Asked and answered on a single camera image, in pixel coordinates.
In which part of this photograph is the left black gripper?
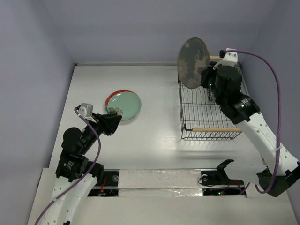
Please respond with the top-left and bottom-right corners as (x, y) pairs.
(80, 111), (121, 153)

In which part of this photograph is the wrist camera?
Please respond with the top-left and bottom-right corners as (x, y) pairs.
(213, 48), (238, 70)
(74, 103), (96, 122)

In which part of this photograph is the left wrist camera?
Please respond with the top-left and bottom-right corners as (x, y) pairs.
(74, 103), (96, 122)

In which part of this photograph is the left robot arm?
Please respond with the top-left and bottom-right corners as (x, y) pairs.
(35, 108), (122, 225)

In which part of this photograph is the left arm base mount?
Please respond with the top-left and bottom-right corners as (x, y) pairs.
(88, 170), (119, 197)

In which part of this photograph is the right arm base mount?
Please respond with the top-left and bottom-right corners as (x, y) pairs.
(198, 159), (247, 197)

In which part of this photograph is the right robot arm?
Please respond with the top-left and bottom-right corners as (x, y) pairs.
(201, 62), (300, 197)

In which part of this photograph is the silver foil strip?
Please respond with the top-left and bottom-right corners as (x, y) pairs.
(118, 169), (203, 197)

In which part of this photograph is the light green flower plate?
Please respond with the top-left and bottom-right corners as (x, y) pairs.
(106, 90), (142, 121)

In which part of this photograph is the dark green deer plate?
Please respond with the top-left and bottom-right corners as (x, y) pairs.
(177, 37), (210, 89)

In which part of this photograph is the blue floral white plate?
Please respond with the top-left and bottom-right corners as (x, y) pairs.
(207, 85), (216, 104)

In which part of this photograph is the black wire dish rack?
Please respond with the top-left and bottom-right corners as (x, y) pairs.
(177, 55), (242, 141)

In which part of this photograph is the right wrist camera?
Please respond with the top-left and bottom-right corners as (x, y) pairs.
(213, 48), (238, 70)

